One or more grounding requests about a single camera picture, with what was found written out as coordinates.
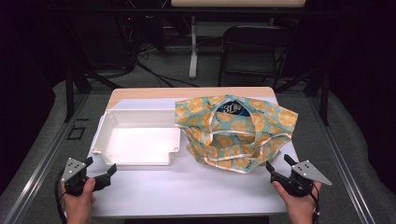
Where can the orange-print cloth bag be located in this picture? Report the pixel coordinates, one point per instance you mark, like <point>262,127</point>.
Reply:
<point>236,140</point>

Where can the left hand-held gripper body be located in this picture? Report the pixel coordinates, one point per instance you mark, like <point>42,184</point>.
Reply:
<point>73,171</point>

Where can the person's right hand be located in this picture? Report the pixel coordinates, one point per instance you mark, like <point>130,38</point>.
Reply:
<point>299,207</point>

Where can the white table mat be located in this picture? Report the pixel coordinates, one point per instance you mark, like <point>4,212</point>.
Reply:
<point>186,193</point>

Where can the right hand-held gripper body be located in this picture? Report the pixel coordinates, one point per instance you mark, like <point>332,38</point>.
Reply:
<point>300,180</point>

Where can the blue snack pouch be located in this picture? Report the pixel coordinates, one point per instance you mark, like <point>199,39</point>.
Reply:
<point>233,109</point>

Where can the aluminium rail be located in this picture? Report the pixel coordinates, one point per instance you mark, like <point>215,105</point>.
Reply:
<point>40,174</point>
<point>342,161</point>

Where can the dark computer tower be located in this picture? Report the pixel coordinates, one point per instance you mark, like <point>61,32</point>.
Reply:
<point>102,43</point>

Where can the beige desk with white leg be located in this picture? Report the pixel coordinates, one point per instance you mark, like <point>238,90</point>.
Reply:
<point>193,46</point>

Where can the white plastic box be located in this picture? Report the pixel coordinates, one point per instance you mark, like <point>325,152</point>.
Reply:
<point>137,141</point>

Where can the person's left hand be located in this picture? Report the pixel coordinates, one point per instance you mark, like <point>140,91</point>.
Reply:
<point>79,202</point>

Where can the black metal stand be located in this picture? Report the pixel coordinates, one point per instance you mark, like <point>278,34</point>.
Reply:
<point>324,93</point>
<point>70,93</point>

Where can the black folding chair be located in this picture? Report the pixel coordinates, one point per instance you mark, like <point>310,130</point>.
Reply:
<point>252,62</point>

